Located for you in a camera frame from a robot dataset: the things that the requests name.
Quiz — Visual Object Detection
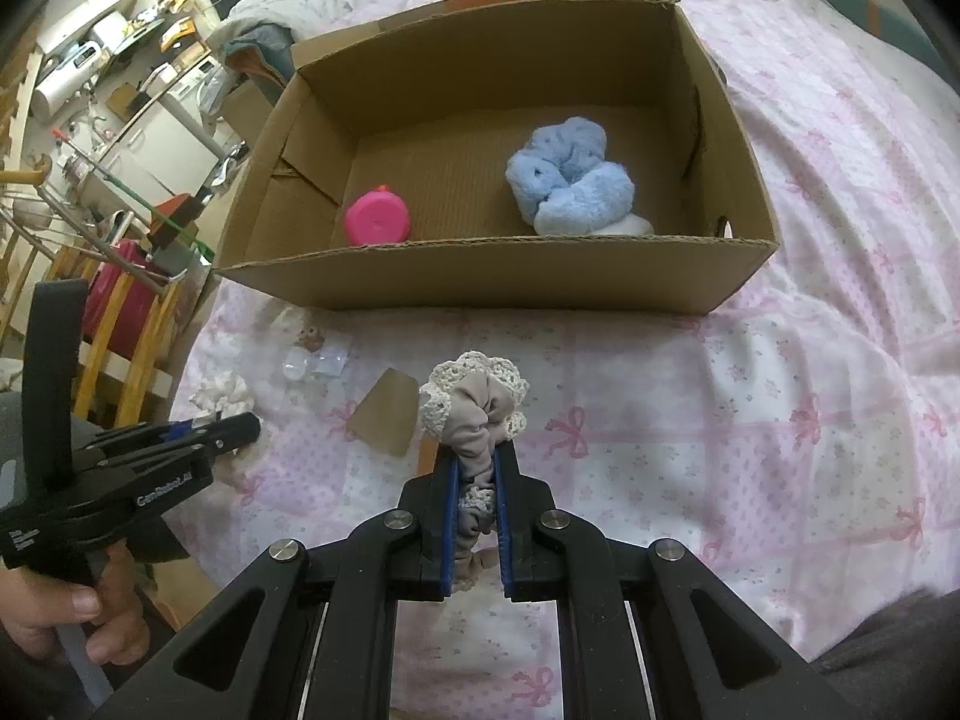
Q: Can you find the tan translucent silicone piece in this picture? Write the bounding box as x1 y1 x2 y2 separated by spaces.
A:
347 367 420 457

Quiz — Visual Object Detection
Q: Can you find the beige lace scrunchie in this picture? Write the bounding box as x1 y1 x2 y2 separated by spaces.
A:
420 351 529 590

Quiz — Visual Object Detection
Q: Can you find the pink rubber duck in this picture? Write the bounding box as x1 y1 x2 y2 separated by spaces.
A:
343 185 412 245

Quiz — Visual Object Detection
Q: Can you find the blue fluffy scrunchie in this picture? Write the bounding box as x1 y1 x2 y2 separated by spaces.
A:
505 117 636 236

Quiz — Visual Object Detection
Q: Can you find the orange-tan silicone piece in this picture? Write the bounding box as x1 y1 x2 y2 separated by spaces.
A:
416 437 438 476

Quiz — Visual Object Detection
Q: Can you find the white sock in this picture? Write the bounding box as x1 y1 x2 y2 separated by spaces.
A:
596 213 654 236

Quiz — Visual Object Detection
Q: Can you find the person's left hand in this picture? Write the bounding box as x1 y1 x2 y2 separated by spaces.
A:
2 541 151 667

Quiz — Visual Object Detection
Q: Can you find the white grid toy in bag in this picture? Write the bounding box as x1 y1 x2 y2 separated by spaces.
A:
281 348 348 382

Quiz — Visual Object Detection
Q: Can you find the yellow wooden chair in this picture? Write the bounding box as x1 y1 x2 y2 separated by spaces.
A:
71 265 182 427

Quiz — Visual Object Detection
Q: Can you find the brown toy with eyes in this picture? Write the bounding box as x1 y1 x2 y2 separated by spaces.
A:
296 325 324 353

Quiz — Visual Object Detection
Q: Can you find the red box on chair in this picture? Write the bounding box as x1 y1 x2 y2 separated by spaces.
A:
81 239 163 361

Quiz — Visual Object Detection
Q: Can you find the pink patterned quilt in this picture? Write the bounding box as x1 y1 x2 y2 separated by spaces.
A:
164 0 960 720

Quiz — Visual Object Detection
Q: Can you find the white washing machine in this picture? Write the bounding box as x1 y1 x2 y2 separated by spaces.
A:
167 57 235 122

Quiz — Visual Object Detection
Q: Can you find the brown cardboard box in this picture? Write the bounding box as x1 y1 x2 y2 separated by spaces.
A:
217 0 778 316

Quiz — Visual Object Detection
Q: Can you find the teal bolster pillow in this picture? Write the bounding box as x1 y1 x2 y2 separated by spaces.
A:
827 0 950 80

